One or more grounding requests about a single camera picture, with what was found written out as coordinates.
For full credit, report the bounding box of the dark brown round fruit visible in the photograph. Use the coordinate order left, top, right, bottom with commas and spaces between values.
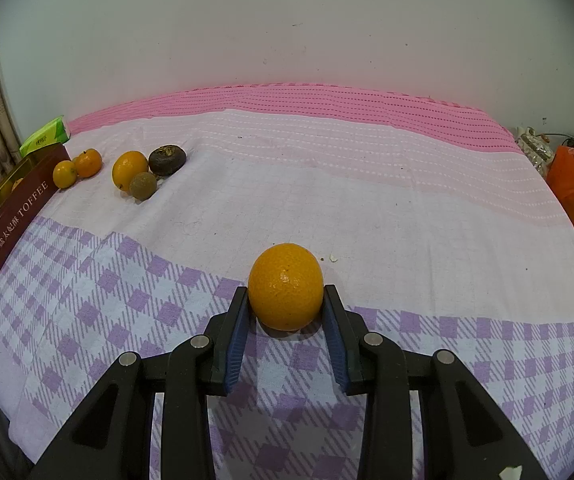
148, 145, 187, 177

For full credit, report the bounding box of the small orange mandarin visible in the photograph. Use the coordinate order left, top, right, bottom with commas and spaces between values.
52, 160, 78, 190
75, 148, 103, 179

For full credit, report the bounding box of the medium orange mandarin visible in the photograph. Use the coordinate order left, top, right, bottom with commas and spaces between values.
112, 150, 150, 192

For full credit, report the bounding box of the brown longan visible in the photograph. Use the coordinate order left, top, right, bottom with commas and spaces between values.
129, 172, 158, 200

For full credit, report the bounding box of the crumpled patterned packet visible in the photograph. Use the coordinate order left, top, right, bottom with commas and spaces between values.
516, 127, 553, 177

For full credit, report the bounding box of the green tissue pack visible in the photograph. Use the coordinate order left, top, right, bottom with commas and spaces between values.
20, 117, 70, 157

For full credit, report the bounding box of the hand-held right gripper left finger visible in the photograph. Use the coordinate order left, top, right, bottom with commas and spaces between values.
27, 286, 256, 480

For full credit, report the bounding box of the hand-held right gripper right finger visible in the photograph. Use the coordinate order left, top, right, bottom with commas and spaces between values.
322, 284, 550, 480

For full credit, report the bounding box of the pink purple checked bed sheet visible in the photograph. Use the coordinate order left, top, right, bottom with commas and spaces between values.
0, 82, 574, 480

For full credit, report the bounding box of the red and gold tin box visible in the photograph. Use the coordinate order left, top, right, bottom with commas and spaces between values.
0, 144, 72, 295

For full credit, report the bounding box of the large yellow-orange orange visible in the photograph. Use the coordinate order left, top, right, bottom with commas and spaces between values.
248, 243, 325, 332

